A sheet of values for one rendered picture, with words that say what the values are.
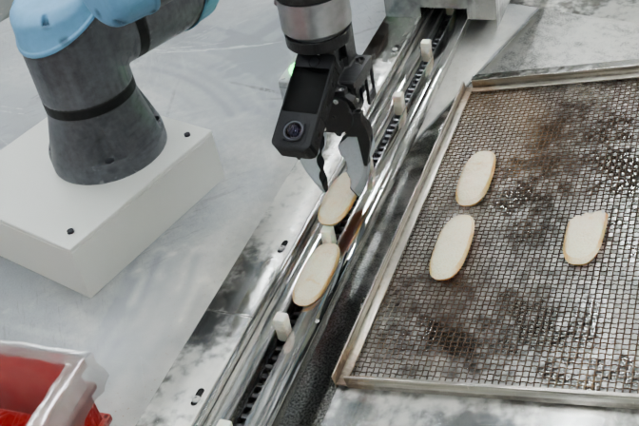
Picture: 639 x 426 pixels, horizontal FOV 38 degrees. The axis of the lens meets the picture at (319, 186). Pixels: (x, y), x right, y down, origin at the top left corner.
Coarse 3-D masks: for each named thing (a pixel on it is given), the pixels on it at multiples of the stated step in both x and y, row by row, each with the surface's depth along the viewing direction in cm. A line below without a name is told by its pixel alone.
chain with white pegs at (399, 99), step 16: (448, 16) 146; (432, 48) 139; (416, 80) 133; (400, 96) 124; (400, 112) 126; (384, 144) 122; (352, 208) 112; (336, 240) 107; (288, 320) 96; (288, 336) 96; (272, 352) 96; (256, 384) 93; (240, 416) 90
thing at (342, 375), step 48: (480, 96) 117; (624, 96) 107; (528, 144) 105; (480, 240) 95; (384, 288) 93; (576, 288) 85; (624, 288) 83; (432, 336) 86; (336, 384) 85; (384, 384) 82; (432, 384) 80; (480, 384) 79
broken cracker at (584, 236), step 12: (576, 216) 91; (588, 216) 90; (600, 216) 90; (576, 228) 90; (588, 228) 89; (600, 228) 89; (564, 240) 90; (576, 240) 88; (588, 240) 88; (600, 240) 88; (564, 252) 88; (576, 252) 87; (588, 252) 87; (576, 264) 87
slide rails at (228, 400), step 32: (448, 32) 140; (384, 96) 129; (416, 96) 127; (384, 160) 117; (320, 224) 109; (352, 224) 108; (288, 288) 101; (256, 352) 95; (288, 352) 94; (224, 416) 89; (256, 416) 88
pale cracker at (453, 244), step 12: (456, 216) 98; (468, 216) 97; (444, 228) 97; (456, 228) 96; (468, 228) 95; (444, 240) 95; (456, 240) 94; (468, 240) 94; (444, 252) 93; (456, 252) 93; (432, 264) 93; (444, 264) 92; (456, 264) 92; (432, 276) 92; (444, 276) 91
